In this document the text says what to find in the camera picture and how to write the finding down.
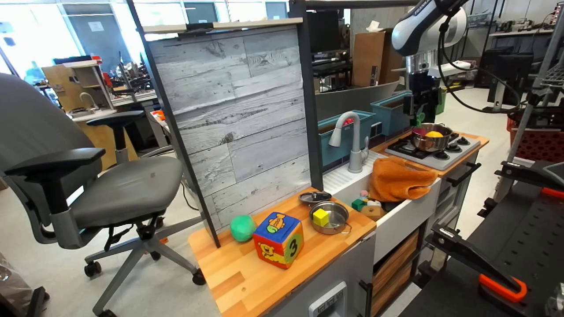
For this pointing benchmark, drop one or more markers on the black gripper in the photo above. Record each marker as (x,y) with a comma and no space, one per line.
(424,93)

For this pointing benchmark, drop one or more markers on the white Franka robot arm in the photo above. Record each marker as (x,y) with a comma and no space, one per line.
(420,26)

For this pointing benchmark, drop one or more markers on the silver metal pot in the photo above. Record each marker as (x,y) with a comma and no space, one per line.
(427,144)

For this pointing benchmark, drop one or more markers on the white toy sink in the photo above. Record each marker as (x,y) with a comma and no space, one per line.
(406,216)

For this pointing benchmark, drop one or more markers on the yellow toy lemon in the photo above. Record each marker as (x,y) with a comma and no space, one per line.
(434,133)

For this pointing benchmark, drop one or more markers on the large teal planter box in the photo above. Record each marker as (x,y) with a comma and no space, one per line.
(390,114)

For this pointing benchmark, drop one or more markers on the grey toy stove black grates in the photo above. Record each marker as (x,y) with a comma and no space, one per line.
(441,160)

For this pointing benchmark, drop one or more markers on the orange cloth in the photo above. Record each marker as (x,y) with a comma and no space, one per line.
(399,178)

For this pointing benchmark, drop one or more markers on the grey toy faucet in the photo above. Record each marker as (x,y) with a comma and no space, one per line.
(357,146)

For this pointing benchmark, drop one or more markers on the tall cardboard box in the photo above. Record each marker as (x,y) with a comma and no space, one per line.
(371,58)

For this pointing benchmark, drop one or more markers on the small teal planter box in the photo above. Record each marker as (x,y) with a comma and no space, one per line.
(329,153)

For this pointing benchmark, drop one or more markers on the brown toy food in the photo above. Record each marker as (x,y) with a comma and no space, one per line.
(373,209)

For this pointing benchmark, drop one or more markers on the green toy vegetable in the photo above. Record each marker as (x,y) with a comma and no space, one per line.
(358,204)

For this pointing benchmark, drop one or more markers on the red crate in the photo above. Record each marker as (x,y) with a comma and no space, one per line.
(538,142)

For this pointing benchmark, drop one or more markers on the small metal bowl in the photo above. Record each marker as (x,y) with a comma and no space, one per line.
(337,220)

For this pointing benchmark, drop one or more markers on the small metal lid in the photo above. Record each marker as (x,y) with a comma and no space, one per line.
(314,197)

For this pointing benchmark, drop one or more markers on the small yellow cube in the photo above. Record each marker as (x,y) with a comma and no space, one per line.
(321,216)

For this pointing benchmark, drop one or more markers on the black perforated table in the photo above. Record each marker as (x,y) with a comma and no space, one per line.
(529,239)

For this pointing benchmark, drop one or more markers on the grey wood backdrop panel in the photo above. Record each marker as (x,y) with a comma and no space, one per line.
(235,116)

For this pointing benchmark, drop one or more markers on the colourful number cube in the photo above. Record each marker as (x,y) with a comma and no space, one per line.
(276,239)

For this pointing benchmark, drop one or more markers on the green ball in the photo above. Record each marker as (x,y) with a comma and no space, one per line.
(242,229)

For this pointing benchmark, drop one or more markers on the wooden toy kitchen unit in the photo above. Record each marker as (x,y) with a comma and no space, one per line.
(247,274)

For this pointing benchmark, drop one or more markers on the grey office chair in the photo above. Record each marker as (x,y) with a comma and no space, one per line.
(124,193)

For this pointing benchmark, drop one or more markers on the wooden shelf unit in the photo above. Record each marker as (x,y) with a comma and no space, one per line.
(71,84)

